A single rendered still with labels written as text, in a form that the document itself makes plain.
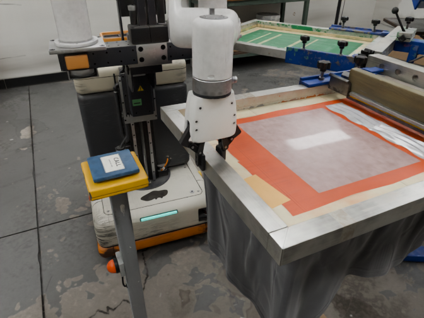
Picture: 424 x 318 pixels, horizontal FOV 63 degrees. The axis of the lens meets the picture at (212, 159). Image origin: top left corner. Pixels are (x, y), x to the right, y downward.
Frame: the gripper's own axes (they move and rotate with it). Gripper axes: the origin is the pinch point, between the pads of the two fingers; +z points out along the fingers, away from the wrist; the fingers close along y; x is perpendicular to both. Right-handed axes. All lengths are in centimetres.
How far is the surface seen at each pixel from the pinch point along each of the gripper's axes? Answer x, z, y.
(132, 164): -9.2, 3.3, 15.1
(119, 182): -6.1, 5.1, 18.9
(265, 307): 13.2, 40.2, -10.2
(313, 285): 20.8, 26.3, -16.5
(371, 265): 21.1, 27.8, -34.7
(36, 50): -380, 63, 35
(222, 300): -32, 100, -23
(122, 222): -9.9, 19.6, 18.9
